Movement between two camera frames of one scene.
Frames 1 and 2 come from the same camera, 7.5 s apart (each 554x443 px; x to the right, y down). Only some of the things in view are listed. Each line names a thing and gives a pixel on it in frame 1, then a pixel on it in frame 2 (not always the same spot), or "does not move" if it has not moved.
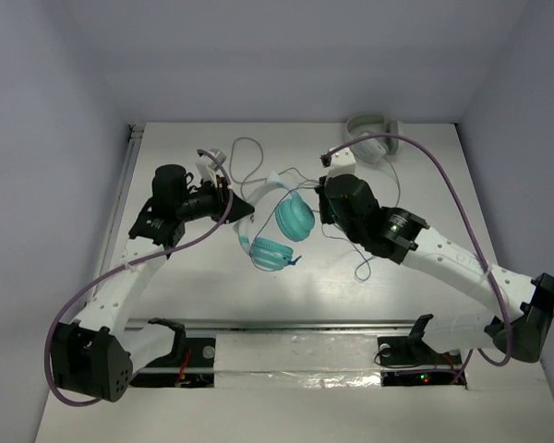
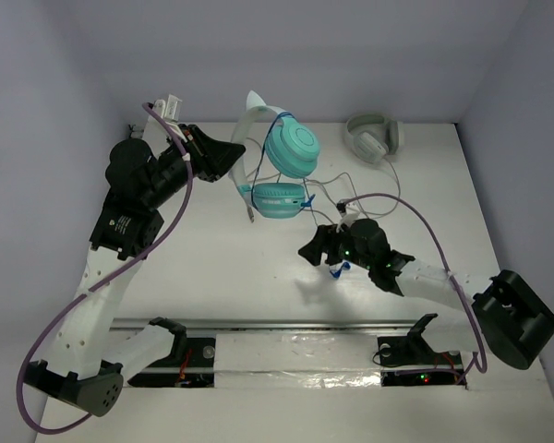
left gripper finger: x=238 y=209 -> x=211 y=158
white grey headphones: x=373 y=149 does not move
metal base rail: x=306 y=353 does not move
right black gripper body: x=328 y=215 -> x=344 y=249
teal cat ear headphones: x=295 y=219 -> x=292 y=149
